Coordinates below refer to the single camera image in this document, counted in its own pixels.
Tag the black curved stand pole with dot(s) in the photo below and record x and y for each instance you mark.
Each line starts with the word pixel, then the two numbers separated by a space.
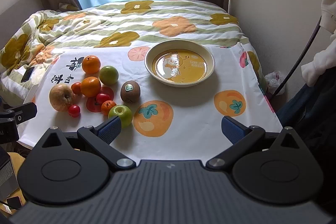
pixel 300 58

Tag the small orange tangerine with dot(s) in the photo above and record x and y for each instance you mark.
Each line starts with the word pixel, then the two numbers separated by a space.
pixel 107 106

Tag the small red cherry tomato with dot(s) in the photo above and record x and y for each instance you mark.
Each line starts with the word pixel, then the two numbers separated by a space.
pixel 74 111

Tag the large yellowish red apple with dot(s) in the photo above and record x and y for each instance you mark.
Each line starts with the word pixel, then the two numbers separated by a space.
pixel 61 97

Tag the white plastic bag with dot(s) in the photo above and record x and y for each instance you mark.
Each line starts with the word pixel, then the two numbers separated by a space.
pixel 274 80

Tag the small green apple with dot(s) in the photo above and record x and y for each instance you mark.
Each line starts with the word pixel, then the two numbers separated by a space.
pixel 123 112

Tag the yellow cream ceramic bowl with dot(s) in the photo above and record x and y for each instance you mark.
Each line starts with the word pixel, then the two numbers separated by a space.
pixel 179 63

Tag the floral striped quilt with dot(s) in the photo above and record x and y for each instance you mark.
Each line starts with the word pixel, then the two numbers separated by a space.
pixel 40 39

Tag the grey box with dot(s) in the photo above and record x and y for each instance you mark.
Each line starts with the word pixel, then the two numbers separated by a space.
pixel 8 181

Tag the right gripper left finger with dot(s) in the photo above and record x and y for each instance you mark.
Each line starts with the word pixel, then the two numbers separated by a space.
pixel 98 140

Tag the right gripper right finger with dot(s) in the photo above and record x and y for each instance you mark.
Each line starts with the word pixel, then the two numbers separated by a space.
pixel 242 138

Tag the white fruit print cloth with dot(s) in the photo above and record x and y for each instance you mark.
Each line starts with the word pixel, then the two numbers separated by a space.
pixel 168 123

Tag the round green orange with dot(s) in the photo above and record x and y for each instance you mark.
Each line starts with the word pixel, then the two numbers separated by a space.
pixel 108 75

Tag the black smartphone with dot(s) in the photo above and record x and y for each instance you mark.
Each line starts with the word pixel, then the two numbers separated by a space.
pixel 27 74

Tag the brown kiwi with sticker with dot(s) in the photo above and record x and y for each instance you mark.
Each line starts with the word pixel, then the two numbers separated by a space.
pixel 130 92

